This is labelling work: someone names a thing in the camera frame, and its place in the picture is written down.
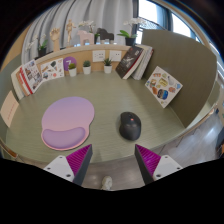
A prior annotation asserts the photo-cover magazine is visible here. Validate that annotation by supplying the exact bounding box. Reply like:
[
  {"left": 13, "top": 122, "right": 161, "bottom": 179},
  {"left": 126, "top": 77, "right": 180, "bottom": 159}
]
[{"left": 19, "top": 59, "right": 44, "bottom": 95}]

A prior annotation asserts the wooden desk shelf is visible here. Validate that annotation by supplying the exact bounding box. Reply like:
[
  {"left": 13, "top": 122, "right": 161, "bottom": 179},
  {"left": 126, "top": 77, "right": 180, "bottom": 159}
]
[{"left": 33, "top": 43, "right": 134, "bottom": 73}]

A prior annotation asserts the pink purple mouse pad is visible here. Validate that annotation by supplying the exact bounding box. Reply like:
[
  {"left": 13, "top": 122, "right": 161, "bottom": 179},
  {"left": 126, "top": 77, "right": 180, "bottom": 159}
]
[{"left": 40, "top": 96, "right": 96, "bottom": 151}]

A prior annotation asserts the black book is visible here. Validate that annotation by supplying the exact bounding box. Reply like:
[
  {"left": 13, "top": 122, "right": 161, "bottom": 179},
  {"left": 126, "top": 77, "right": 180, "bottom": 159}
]
[{"left": 115, "top": 45, "right": 144, "bottom": 80}]

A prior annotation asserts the food sticker picture card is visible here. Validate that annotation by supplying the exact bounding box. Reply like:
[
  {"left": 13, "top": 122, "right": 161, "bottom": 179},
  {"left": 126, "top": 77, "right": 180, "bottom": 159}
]
[{"left": 144, "top": 65, "right": 184, "bottom": 109}]

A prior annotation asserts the black computer mouse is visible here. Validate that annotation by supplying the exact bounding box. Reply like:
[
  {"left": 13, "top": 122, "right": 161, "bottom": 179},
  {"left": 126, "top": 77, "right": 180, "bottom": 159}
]
[{"left": 118, "top": 111, "right": 142, "bottom": 141}]

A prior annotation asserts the white sticker picture card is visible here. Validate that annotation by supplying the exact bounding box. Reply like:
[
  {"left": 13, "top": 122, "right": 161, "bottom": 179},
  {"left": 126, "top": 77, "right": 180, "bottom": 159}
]
[{"left": 39, "top": 57, "right": 65, "bottom": 82}]

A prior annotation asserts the purple round number sign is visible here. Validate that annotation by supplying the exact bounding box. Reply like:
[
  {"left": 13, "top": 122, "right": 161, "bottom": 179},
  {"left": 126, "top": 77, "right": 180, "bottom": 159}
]
[{"left": 63, "top": 56, "right": 78, "bottom": 72}]

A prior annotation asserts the pink wooden horse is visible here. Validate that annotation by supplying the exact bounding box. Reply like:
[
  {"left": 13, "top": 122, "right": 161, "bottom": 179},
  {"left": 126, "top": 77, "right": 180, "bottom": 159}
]
[{"left": 77, "top": 30, "right": 95, "bottom": 47}]

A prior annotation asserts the window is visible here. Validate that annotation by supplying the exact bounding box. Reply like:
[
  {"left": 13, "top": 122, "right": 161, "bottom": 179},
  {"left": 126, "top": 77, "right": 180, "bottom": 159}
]
[{"left": 133, "top": 0, "right": 214, "bottom": 51}]

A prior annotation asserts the white book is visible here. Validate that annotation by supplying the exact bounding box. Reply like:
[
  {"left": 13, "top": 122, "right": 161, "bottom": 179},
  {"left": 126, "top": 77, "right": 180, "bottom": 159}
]
[{"left": 10, "top": 64, "right": 26, "bottom": 101}]

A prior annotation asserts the white books stack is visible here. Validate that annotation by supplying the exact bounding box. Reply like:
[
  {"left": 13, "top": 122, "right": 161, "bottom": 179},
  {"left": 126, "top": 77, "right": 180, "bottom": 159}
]
[{"left": 131, "top": 44, "right": 155, "bottom": 81}]

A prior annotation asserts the small plant in white pot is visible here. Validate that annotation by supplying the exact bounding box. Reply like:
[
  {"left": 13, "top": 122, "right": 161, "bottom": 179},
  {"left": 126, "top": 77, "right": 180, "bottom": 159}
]
[
  {"left": 67, "top": 62, "right": 78, "bottom": 78},
  {"left": 82, "top": 59, "right": 92, "bottom": 75},
  {"left": 102, "top": 57, "right": 113, "bottom": 74}
]

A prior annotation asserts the white orchid behind horses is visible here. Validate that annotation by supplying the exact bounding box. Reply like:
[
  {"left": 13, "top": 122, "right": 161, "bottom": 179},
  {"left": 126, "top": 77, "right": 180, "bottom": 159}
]
[{"left": 78, "top": 20, "right": 101, "bottom": 44}]

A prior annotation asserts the green desk partition panel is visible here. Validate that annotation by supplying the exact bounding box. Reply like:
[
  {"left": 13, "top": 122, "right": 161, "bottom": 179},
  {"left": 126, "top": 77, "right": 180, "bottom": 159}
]
[
  {"left": 0, "top": 54, "right": 24, "bottom": 141},
  {"left": 141, "top": 29, "right": 218, "bottom": 129}
]

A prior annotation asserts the wooden hand model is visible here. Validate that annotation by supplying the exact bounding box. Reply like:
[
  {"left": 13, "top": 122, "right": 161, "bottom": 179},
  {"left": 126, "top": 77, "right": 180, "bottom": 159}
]
[{"left": 49, "top": 27, "right": 62, "bottom": 52}]

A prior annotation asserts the dark wooden horse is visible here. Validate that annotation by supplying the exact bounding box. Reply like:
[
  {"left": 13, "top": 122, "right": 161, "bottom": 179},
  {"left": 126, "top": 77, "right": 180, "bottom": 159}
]
[{"left": 97, "top": 27, "right": 115, "bottom": 44}]

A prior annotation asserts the beige card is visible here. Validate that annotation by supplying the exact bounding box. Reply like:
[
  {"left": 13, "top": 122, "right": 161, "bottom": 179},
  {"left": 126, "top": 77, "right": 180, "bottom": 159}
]
[{"left": 0, "top": 90, "right": 20, "bottom": 128}]

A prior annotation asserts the white wall socket plate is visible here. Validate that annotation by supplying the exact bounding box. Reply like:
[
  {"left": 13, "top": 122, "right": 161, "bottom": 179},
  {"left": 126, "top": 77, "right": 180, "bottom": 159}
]
[
  {"left": 109, "top": 49, "right": 123, "bottom": 63},
  {"left": 92, "top": 49, "right": 106, "bottom": 63}
]

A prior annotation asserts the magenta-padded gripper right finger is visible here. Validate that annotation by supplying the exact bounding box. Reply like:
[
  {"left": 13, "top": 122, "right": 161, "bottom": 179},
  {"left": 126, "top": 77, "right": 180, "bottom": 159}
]
[{"left": 134, "top": 143, "right": 184, "bottom": 187}]

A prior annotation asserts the grey curtain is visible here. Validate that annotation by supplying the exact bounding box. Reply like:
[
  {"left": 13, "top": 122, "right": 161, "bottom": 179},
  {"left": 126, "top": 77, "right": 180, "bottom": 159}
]
[{"left": 21, "top": 0, "right": 139, "bottom": 64}]

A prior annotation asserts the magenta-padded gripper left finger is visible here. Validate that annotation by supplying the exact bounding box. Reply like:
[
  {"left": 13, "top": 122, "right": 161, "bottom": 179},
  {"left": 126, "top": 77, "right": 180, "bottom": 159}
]
[{"left": 43, "top": 143, "right": 94, "bottom": 187}]

